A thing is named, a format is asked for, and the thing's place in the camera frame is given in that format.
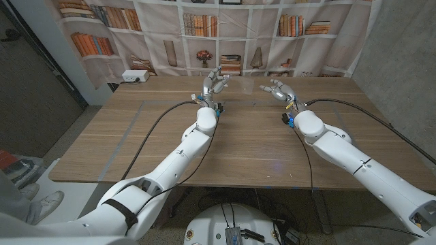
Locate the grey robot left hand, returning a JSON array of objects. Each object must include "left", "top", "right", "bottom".
[{"left": 201, "top": 66, "right": 232, "bottom": 103}]

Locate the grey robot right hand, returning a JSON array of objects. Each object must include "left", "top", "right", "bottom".
[{"left": 258, "top": 78, "right": 300, "bottom": 110}]

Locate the clear plastic screen protector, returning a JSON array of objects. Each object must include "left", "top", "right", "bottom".
[{"left": 238, "top": 76, "right": 255, "bottom": 96}]

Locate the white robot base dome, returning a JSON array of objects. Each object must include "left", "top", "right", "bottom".
[{"left": 183, "top": 203, "right": 283, "bottom": 245}]

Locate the printed bookshelf backdrop cloth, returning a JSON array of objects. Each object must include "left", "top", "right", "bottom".
[{"left": 44, "top": 0, "right": 383, "bottom": 90}]

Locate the white power strip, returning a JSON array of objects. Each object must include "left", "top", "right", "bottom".
[{"left": 121, "top": 69, "right": 151, "bottom": 83}]

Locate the grey metal table leg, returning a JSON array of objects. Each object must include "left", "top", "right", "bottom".
[{"left": 311, "top": 189, "right": 333, "bottom": 235}]

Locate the black bar on base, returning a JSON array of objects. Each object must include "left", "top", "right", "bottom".
[{"left": 240, "top": 228, "right": 266, "bottom": 244}]

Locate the small grey electronics box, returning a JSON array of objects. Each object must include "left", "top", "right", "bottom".
[{"left": 224, "top": 227, "right": 243, "bottom": 245}]

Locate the dark door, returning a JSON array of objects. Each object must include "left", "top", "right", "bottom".
[{"left": 0, "top": 5, "right": 89, "bottom": 159}]

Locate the white sneaker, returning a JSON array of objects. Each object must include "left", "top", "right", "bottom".
[
  {"left": 32, "top": 190, "right": 65, "bottom": 222},
  {"left": 19, "top": 182, "right": 41, "bottom": 201}
]

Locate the red flat box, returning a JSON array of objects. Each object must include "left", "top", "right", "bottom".
[{"left": 0, "top": 149, "right": 16, "bottom": 169}]

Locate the person in grey trousers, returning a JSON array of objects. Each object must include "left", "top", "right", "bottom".
[{"left": 0, "top": 168, "right": 38, "bottom": 226}]

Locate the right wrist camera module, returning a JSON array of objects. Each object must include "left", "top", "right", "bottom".
[{"left": 281, "top": 112, "right": 296, "bottom": 129}]

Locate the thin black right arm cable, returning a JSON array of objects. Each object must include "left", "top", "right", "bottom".
[{"left": 292, "top": 128, "right": 315, "bottom": 191}]

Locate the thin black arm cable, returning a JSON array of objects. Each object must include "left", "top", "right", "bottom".
[
  {"left": 134, "top": 114, "right": 219, "bottom": 218},
  {"left": 292, "top": 128, "right": 315, "bottom": 191}
]

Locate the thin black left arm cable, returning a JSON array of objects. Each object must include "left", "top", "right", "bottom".
[{"left": 134, "top": 114, "right": 219, "bottom": 218}]

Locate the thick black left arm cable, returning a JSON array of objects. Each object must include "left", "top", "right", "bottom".
[{"left": 121, "top": 99, "right": 201, "bottom": 181}]

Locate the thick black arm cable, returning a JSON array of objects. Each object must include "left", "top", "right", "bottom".
[
  {"left": 304, "top": 98, "right": 436, "bottom": 166},
  {"left": 121, "top": 99, "right": 201, "bottom": 181}
]

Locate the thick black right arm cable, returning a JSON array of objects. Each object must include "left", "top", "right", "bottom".
[{"left": 304, "top": 98, "right": 436, "bottom": 166}]

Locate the black door handle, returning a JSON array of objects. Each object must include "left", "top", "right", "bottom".
[{"left": 0, "top": 29, "right": 22, "bottom": 44}]

